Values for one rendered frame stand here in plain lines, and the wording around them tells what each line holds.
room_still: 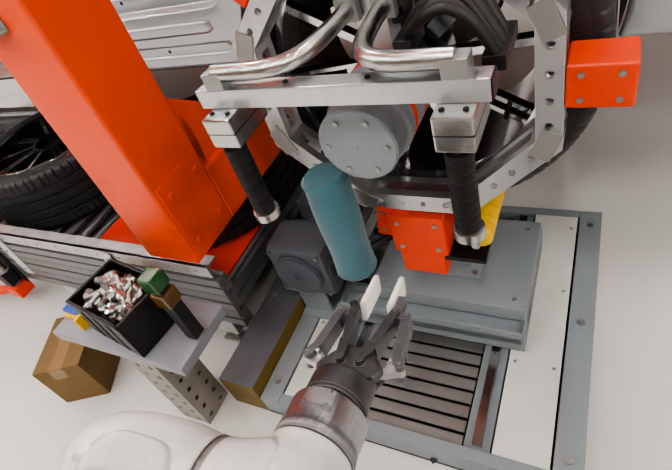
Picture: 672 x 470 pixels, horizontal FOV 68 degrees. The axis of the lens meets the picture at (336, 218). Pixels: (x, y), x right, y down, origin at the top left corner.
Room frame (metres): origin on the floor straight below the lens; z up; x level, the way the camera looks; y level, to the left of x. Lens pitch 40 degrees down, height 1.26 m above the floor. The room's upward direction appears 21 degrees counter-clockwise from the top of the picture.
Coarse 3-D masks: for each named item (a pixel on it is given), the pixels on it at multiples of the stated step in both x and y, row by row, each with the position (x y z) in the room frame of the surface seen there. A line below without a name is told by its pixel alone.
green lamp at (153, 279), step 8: (144, 272) 0.76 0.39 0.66; (152, 272) 0.75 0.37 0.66; (160, 272) 0.75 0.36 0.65; (144, 280) 0.73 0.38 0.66; (152, 280) 0.73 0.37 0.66; (160, 280) 0.74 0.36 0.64; (168, 280) 0.75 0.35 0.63; (144, 288) 0.74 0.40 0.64; (152, 288) 0.72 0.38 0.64; (160, 288) 0.73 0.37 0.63
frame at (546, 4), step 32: (256, 0) 0.85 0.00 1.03; (512, 0) 0.62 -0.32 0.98; (544, 0) 0.59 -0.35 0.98; (256, 32) 0.86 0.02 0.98; (544, 32) 0.59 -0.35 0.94; (544, 64) 0.59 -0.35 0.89; (544, 96) 0.59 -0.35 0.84; (288, 128) 0.88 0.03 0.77; (544, 128) 0.59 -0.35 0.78; (320, 160) 0.84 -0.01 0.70; (512, 160) 0.62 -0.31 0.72; (544, 160) 0.59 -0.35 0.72; (384, 192) 0.78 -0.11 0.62; (416, 192) 0.74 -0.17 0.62; (448, 192) 0.71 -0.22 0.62; (480, 192) 0.66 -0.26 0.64
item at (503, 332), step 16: (352, 288) 0.96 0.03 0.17; (384, 304) 0.89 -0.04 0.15; (416, 304) 0.85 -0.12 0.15; (368, 320) 0.89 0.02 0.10; (416, 320) 0.80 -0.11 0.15; (432, 320) 0.77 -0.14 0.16; (448, 320) 0.75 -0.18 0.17; (464, 320) 0.75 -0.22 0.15; (480, 320) 0.73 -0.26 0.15; (496, 320) 0.71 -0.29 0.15; (512, 320) 0.70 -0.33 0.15; (528, 320) 0.69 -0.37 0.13; (448, 336) 0.75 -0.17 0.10; (464, 336) 0.72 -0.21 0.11; (480, 336) 0.70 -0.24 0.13; (496, 336) 0.67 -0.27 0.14; (512, 336) 0.65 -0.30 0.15
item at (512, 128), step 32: (288, 0) 0.93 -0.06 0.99; (320, 0) 1.09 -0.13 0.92; (288, 32) 0.96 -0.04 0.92; (352, 32) 0.88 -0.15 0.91; (448, 32) 0.81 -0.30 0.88; (320, 64) 0.94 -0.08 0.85; (352, 64) 0.88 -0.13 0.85; (512, 96) 0.72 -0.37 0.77; (512, 128) 0.73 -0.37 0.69; (416, 160) 0.85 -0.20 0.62; (480, 160) 0.73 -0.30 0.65
